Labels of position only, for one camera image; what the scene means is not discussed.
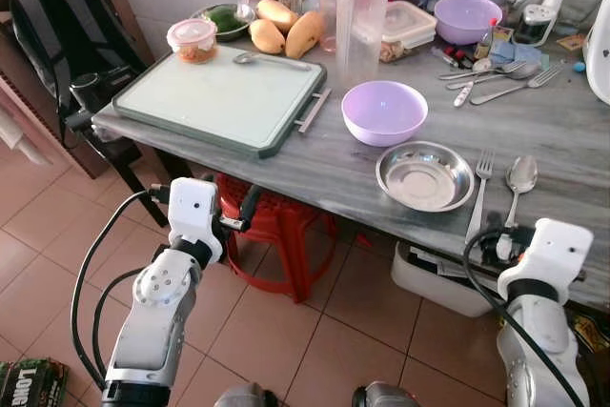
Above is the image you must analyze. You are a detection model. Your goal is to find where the metal spoon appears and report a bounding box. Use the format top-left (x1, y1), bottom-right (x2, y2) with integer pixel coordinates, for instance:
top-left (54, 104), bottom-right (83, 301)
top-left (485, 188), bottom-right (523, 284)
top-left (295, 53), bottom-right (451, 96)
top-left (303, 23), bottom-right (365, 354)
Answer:
top-left (446, 61), bottom-right (543, 92)
top-left (439, 57), bottom-right (497, 82)
top-left (495, 154), bottom-right (540, 261)
top-left (233, 51), bottom-right (315, 71)

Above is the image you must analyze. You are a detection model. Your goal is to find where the red plastic stool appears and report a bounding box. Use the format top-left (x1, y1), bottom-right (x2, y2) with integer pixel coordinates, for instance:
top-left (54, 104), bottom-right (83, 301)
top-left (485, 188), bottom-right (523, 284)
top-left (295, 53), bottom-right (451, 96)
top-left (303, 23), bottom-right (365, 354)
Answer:
top-left (213, 173), bottom-right (337, 304)

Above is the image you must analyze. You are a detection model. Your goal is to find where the grey wooden table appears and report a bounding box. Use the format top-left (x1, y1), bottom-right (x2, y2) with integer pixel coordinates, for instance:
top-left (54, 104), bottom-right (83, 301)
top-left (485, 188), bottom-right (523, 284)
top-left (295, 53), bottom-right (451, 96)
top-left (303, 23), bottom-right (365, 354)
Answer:
top-left (91, 7), bottom-right (610, 311)

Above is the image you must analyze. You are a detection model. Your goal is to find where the white plastic bin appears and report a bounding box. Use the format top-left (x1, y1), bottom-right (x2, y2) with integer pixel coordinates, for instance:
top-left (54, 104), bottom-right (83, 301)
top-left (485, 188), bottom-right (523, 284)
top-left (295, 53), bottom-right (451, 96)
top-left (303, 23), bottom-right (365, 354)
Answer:
top-left (390, 238), bottom-right (508, 319)

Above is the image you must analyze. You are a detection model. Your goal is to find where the white green-rimmed cutting board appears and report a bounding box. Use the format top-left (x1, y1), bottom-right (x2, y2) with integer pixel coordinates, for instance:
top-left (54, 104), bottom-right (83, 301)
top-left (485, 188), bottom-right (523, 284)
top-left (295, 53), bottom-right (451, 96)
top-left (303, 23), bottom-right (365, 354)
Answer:
top-left (112, 44), bottom-right (334, 159)

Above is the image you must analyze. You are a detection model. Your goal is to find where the metal plate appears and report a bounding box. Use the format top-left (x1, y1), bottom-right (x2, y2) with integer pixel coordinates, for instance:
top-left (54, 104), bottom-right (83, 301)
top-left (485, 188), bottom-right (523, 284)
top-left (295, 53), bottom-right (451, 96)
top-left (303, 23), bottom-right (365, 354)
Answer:
top-left (375, 140), bottom-right (477, 214)

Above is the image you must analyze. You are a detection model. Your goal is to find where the patterned fabric bag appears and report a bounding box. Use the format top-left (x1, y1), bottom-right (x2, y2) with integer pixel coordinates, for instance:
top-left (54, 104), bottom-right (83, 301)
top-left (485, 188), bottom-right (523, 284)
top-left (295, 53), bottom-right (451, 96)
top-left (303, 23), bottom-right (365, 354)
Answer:
top-left (567, 307), bottom-right (610, 398)

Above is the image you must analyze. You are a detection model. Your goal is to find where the small round food tub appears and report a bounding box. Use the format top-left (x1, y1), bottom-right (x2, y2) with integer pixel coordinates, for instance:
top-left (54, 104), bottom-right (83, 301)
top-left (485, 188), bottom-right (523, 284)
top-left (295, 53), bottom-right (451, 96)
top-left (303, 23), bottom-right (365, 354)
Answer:
top-left (167, 18), bottom-right (219, 65)

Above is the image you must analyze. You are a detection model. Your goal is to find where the metal bowl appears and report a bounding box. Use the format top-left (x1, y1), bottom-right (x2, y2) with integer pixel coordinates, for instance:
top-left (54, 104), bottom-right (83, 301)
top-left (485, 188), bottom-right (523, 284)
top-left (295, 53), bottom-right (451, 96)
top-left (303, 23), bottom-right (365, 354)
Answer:
top-left (190, 3), bottom-right (256, 44)

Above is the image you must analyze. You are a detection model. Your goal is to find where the yellow mango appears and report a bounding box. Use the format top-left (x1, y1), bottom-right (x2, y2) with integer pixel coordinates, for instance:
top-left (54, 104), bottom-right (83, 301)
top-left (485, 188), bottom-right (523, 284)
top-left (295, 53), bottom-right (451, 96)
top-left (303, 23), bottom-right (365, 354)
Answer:
top-left (255, 0), bottom-right (299, 32)
top-left (249, 18), bottom-right (288, 56)
top-left (284, 10), bottom-right (326, 61)

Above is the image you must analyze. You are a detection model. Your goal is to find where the green vegetable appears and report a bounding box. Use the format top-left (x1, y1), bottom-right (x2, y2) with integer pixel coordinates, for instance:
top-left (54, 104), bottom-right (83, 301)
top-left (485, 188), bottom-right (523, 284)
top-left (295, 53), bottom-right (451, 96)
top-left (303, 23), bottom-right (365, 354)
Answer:
top-left (205, 7), bottom-right (251, 34)

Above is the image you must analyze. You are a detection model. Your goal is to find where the purple plastic bowl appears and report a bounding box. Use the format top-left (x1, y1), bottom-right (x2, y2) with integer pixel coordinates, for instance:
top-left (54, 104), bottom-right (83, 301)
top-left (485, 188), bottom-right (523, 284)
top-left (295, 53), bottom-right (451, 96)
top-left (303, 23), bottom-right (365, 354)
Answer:
top-left (341, 80), bottom-right (430, 148)
top-left (434, 0), bottom-right (504, 47)

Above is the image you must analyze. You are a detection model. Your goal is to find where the grey left robot foot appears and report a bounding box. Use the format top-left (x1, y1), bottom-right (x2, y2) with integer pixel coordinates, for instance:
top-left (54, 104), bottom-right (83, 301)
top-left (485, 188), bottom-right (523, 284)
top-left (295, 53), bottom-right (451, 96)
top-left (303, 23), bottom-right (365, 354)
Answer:
top-left (212, 383), bottom-right (279, 407)

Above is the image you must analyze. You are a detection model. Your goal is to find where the grey robot foot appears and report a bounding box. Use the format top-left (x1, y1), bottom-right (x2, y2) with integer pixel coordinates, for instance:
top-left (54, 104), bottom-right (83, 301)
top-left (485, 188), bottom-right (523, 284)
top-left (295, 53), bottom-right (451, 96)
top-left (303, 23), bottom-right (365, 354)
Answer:
top-left (353, 381), bottom-right (420, 407)
top-left (212, 383), bottom-right (279, 407)

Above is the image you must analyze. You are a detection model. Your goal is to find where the grey right robot foot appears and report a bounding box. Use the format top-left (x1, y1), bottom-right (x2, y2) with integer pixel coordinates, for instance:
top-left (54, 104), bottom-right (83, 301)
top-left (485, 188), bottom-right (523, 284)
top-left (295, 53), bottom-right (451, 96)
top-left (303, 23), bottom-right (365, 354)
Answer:
top-left (353, 381), bottom-right (420, 407)

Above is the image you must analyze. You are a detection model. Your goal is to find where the white kitchen appliance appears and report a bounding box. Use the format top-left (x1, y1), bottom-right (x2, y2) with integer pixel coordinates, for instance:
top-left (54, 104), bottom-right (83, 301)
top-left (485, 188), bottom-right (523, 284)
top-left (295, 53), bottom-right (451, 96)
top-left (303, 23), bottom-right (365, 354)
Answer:
top-left (582, 9), bottom-right (610, 105)

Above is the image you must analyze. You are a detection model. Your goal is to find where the black backpack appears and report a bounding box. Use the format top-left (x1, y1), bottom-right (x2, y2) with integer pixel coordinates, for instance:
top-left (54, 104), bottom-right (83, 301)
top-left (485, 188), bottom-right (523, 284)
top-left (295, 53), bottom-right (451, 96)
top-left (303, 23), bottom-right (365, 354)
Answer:
top-left (8, 0), bottom-right (152, 136)

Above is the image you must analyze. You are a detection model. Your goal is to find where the small red-capped sauce bottle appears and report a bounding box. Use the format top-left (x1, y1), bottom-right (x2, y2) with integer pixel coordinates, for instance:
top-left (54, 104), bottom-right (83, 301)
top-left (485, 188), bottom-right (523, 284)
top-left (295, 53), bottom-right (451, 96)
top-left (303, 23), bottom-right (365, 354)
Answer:
top-left (475, 18), bottom-right (498, 60)

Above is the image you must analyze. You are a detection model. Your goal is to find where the clear orange-capped plastic bottle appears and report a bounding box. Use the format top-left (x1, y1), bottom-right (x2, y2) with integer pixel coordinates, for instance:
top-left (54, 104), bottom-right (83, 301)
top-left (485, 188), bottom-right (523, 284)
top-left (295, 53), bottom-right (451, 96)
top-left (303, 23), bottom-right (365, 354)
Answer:
top-left (335, 0), bottom-right (391, 86)

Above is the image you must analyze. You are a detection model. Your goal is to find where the clear lidded food container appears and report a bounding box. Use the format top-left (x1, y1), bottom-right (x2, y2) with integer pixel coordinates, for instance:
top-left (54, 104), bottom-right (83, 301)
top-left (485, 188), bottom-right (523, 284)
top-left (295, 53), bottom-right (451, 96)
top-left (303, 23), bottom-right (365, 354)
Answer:
top-left (380, 0), bottom-right (438, 64)

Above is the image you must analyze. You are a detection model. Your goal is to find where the green printed cardboard box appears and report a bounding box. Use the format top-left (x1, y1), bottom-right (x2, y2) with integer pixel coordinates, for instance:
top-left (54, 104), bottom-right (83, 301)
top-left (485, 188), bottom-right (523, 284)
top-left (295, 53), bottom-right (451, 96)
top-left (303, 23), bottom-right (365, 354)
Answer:
top-left (0, 357), bottom-right (70, 407)

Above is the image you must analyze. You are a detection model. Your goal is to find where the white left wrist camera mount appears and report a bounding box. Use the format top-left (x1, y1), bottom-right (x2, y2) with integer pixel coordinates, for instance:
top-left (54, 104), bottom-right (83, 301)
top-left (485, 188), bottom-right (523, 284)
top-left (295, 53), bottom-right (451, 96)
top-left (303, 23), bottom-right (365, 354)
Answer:
top-left (168, 177), bottom-right (223, 260)

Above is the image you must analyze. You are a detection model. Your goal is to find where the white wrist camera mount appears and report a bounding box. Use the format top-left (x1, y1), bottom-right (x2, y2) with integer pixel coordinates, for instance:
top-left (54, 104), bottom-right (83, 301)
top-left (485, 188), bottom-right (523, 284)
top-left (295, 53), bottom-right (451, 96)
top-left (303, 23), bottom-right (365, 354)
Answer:
top-left (168, 177), bottom-right (223, 260)
top-left (498, 218), bottom-right (594, 303)

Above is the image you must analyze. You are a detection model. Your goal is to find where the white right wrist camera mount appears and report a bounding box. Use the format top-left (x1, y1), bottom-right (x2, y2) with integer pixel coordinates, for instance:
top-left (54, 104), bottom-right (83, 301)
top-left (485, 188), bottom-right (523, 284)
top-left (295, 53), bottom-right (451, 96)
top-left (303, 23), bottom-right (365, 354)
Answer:
top-left (498, 218), bottom-right (594, 303)

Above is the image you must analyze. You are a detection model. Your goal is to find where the white-handled knife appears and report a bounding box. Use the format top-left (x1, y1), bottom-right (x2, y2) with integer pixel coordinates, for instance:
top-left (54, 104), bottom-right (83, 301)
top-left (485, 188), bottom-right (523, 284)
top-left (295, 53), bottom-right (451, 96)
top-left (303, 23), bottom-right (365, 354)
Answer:
top-left (452, 81), bottom-right (478, 109)

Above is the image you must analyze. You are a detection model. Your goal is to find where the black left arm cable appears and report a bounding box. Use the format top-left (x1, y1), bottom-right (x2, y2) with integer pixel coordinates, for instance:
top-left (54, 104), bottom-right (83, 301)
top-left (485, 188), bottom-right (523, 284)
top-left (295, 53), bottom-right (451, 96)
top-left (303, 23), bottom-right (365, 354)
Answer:
top-left (70, 188), bottom-right (173, 391)

